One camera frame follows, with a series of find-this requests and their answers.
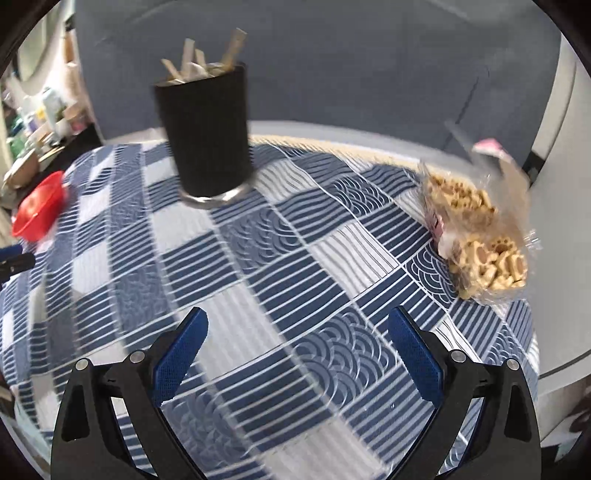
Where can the black utensil holder cup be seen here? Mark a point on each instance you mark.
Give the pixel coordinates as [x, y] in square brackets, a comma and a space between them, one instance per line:
[207, 138]

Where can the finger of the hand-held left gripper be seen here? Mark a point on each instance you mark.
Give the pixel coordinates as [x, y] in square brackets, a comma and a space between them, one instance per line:
[10, 251]
[19, 265]

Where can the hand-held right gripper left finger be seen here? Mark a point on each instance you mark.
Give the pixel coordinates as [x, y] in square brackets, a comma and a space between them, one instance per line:
[180, 360]

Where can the black power plug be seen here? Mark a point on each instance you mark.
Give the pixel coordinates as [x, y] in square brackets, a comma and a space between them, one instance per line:
[533, 164]

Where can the red plastic bowl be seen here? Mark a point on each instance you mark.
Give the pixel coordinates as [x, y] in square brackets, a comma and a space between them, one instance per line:
[39, 207]

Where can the blue patterned tablecloth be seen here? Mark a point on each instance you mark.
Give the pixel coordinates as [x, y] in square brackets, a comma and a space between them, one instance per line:
[300, 277]

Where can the grey backdrop sheet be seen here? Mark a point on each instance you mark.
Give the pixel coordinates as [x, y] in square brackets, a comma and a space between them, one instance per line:
[346, 69]

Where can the clear plastic cookie box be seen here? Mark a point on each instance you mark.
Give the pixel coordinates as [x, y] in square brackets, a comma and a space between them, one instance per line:
[489, 263]

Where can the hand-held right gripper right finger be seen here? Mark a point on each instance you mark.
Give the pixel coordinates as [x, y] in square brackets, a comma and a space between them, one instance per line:
[415, 360]

